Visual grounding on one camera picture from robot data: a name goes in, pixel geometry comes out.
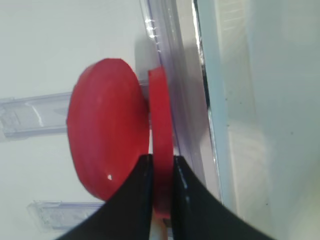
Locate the white serving tray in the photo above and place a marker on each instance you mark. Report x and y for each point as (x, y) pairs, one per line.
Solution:
(262, 63)

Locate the clear acrylic tomato holder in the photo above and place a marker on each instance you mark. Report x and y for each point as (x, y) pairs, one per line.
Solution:
(32, 115)

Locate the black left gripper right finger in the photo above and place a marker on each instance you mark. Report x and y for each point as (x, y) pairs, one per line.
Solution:
(197, 215)

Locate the red tomato slice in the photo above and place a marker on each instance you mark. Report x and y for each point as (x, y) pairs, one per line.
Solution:
(103, 163)
(162, 141)

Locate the clear acrylic cheese holder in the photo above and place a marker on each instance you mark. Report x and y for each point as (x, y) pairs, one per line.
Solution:
(61, 216)

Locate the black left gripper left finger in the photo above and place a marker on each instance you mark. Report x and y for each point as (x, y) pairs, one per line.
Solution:
(127, 214)

